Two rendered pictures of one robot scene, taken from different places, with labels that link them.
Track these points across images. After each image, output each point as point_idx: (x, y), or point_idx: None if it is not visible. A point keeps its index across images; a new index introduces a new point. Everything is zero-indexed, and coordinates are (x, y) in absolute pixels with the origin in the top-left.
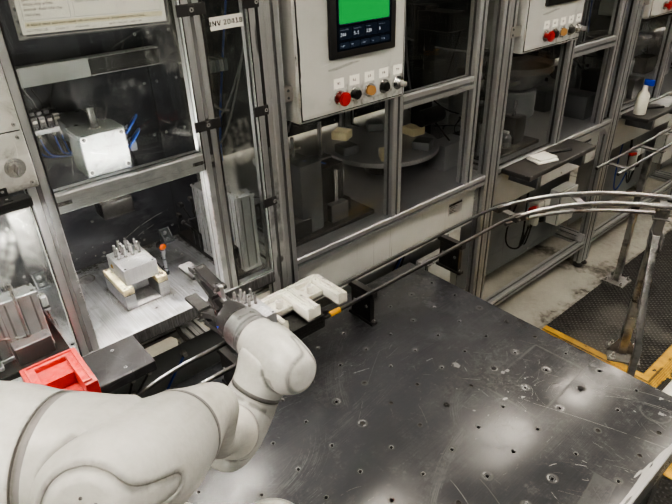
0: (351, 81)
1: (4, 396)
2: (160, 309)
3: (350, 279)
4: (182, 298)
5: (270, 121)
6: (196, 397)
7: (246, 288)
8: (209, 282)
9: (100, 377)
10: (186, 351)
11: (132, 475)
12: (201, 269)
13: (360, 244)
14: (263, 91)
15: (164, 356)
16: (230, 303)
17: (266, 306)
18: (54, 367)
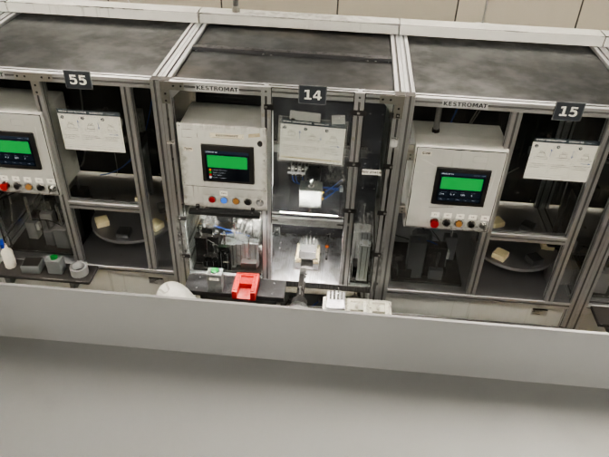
0: (445, 216)
1: (184, 296)
2: (306, 276)
3: (411, 315)
4: (319, 276)
5: (386, 218)
6: None
7: (351, 288)
8: (298, 283)
9: (261, 292)
10: (322, 299)
11: None
12: (301, 276)
13: (442, 299)
14: (385, 205)
15: (309, 296)
16: (299, 296)
17: (343, 303)
18: (248, 277)
